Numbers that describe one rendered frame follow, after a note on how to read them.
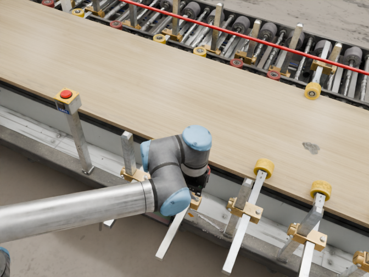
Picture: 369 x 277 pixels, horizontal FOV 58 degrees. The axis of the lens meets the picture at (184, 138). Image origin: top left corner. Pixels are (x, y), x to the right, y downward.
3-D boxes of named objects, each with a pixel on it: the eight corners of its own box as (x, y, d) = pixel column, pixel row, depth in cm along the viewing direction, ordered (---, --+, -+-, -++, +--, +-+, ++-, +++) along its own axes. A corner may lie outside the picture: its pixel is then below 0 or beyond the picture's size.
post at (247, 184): (229, 241, 153) (251, 187, 116) (222, 238, 154) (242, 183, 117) (232, 234, 155) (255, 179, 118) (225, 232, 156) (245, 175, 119)
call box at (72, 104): (72, 117, 131) (67, 103, 125) (57, 111, 133) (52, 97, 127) (82, 106, 136) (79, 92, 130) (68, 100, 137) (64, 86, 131)
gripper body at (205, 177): (199, 199, 118) (202, 181, 108) (178, 189, 120) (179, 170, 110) (207, 182, 122) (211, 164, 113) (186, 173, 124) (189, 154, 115)
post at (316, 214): (282, 265, 147) (323, 216, 110) (274, 262, 148) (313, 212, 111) (284, 258, 150) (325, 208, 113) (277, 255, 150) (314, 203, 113)
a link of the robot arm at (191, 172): (176, 163, 107) (189, 142, 112) (175, 171, 110) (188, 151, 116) (201, 173, 104) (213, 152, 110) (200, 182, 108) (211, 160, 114)
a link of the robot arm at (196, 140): (176, 125, 100) (207, 119, 103) (174, 150, 110) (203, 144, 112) (185, 149, 95) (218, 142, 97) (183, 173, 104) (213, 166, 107)
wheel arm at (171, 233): (162, 262, 129) (162, 259, 126) (154, 259, 130) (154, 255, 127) (205, 178, 155) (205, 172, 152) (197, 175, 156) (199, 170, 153)
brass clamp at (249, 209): (256, 226, 131) (259, 220, 127) (224, 212, 134) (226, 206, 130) (261, 213, 134) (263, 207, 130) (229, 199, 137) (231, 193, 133)
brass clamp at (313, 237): (320, 253, 125) (325, 248, 121) (285, 238, 128) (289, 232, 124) (323, 239, 129) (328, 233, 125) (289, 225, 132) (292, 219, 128)
